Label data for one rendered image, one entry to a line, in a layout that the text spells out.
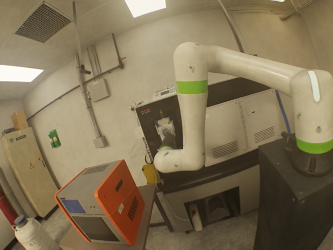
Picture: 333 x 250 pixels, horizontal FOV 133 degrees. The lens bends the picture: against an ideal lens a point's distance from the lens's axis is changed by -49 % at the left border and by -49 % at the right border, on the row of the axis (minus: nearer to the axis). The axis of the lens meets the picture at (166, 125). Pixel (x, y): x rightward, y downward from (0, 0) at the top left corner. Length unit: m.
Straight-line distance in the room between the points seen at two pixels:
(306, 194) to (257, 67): 0.41
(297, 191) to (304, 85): 0.23
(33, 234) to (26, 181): 1.51
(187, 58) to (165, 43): 1.92
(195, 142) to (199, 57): 0.31
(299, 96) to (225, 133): 0.88
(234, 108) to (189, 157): 0.68
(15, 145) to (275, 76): 3.66
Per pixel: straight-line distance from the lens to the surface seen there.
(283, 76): 0.53
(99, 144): 2.51
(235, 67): 0.57
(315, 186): 0.41
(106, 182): 0.78
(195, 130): 0.55
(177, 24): 2.53
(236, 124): 1.19
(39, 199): 3.58
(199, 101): 0.50
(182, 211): 1.40
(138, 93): 2.27
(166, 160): 0.62
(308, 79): 0.36
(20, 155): 3.48
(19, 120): 3.69
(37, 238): 2.26
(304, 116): 0.38
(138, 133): 1.45
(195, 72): 0.47
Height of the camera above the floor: 1.41
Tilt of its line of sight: 9 degrees down
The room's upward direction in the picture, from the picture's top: 18 degrees counter-clockwise
